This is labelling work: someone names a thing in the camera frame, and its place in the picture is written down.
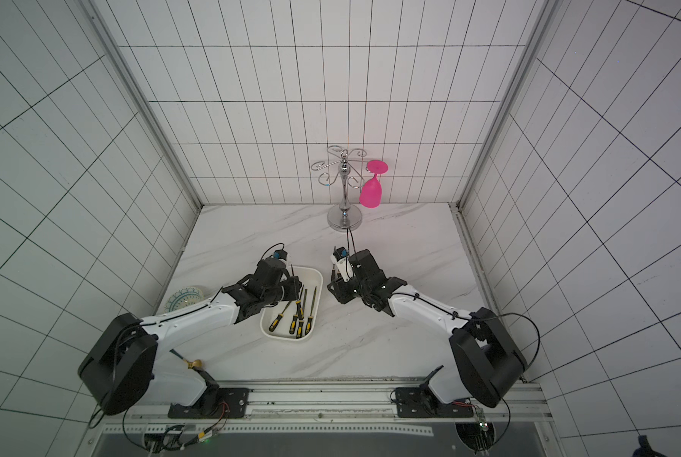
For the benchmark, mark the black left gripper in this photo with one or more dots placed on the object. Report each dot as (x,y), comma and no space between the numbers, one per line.
(294,288)

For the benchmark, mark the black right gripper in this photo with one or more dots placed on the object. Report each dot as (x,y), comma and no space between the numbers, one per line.
(343,288)

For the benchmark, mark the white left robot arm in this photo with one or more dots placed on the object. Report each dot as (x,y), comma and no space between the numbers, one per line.
(135,360)

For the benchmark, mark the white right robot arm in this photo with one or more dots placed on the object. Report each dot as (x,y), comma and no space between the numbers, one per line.
(487,360)

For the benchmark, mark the white storage box tray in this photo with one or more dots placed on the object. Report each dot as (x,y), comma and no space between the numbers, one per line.
(283,323)

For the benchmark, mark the chrome cup holder stand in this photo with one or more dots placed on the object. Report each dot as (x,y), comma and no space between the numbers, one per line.
(342,166)

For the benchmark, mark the patterned small bowl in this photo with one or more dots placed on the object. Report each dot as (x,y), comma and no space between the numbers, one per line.
(184,298)

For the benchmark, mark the pink plastic goblet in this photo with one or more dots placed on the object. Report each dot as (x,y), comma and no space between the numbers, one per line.
(371,192)

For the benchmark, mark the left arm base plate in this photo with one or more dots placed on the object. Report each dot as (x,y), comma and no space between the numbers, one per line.
(214,404)

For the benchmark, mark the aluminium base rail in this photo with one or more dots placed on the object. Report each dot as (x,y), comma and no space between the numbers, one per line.
(326,405)

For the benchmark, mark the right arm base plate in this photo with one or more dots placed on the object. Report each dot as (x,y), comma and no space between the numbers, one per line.
(420,403)

